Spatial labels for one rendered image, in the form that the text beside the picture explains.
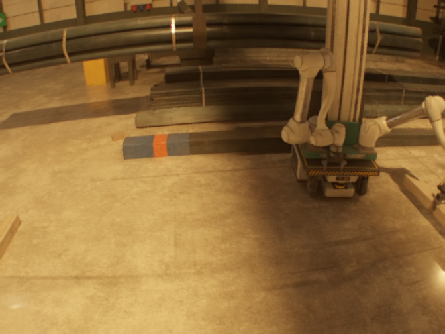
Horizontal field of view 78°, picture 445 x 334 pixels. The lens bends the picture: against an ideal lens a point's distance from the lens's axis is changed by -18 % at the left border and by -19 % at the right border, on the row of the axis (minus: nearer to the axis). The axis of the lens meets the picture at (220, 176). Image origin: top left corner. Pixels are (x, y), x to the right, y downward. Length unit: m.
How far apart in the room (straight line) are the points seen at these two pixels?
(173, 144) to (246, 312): 2.09
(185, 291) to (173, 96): 2.96
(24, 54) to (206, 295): 3.40
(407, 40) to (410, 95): 1.33
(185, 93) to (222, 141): 1.20
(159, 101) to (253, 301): 3.15
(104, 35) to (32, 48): 0.94
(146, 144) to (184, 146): 0.41
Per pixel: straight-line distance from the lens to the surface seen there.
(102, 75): 7.24
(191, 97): 4.45
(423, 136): 4.49
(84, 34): 3.99
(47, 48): 4.10
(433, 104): 2.63
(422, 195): 3.00
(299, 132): 2.52
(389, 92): 5.42
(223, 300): 2.01
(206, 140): 3.46
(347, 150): 2.85
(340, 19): 2.74
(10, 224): 2.94
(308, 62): 2.29
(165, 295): 2.07
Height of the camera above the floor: 1.59
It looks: 31 degrees down
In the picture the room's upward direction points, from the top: 1 degrees counter-clockwise
